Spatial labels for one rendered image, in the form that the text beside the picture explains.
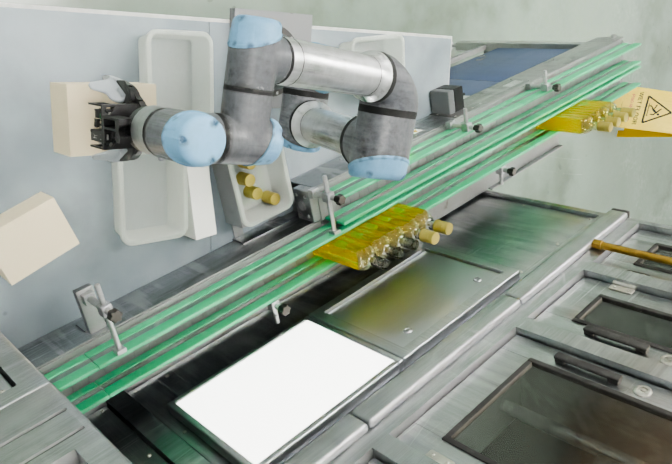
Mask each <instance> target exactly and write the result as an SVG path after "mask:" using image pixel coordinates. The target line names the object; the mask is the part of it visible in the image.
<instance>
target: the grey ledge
mask: <svg viewBox="0 0 672 464"><path fill-rule="evenodd" d="M561 147H563V145H559V133H558V134H557V135H555V136H553V137H552V138H550V139H548V140H547V141H545V142H543V143H542V144H540V145H538V146H536V147H535V148H533V149H531V150H530V151H528V152H526V153H525V154H523V155H521V156H519V157H518V158H516V159H514V160H513V161H511V162H509V163H508V164H506V165H505V166H506V168H511V167H515V168H516V170H517V172H516V175H518V174H519V173H521V172H522V171H524V170H526V169H527V168H529V167H531V166H532V165H534V164H535V163H537V162H539V161H540V160H542V159H544V158H545V157H547V156H548V155H550V154H552V153H553V152H555V151H557V150H558V149H560V148H561ZM516 175H514V176H516ZM514 176H509V174H507V173H504V174H503V183H505V182H506V181H508V180H509V179H511V178H513V177H514ZM498 186H500V178H499V174H496V171H494V172H492V173H491V174H489V175H487V176H486V177H484V178H482V179H481V180H479V181H477V182H475V183H474V184H472V185H470V186H469V187H467V188H465V189H464V190H462V191H460V192H459V193H457V194H455V195H453V196H452V197H450V198H448V199H447V200H445V201H443V202H442V203H440V204H438V205H436V206H435V207H433V208H431V209H430V210H428V211H429V212H430V213H431V215H432V217H433V220H437V219H440V218H441V217H443V216H445V215H446V214H448V213H450V212H451V211H453V210H455V209H456V208H458V207H459V206H461V205H463V204H464V203H466V202H468V201H469V200H471V199H473V198H474V197H476V196H477V195H479V194H481V193H482V192H484V191H486V190H487V189H490V190H493V189H495V188H496V187H498Z"/></svg>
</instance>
